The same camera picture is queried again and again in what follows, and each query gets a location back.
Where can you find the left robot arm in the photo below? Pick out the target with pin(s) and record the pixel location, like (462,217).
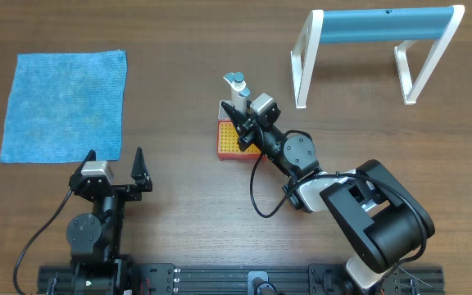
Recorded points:
(96,229)

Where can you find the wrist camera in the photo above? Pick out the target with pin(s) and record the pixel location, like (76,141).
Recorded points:
(96,169)
(261,103)

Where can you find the white and blue stand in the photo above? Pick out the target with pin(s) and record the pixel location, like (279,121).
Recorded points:
(383,25)

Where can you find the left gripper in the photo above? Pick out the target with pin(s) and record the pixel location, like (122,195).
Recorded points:
(127,191)

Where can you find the mounting rail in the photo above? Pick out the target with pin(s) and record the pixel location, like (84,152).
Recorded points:
(219,280)

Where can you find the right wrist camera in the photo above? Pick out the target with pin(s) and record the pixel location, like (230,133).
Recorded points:
(261,103)

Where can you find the blue cloth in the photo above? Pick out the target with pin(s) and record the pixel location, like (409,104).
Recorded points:
(64,106)

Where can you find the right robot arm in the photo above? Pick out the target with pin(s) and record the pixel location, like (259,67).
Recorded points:
(387,229)

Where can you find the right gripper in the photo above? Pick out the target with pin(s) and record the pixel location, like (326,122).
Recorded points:
(254,133)

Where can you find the red and yellow tip box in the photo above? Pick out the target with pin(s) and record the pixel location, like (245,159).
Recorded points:
(228,143)

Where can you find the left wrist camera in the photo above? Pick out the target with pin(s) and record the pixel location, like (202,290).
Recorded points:
(96,169)

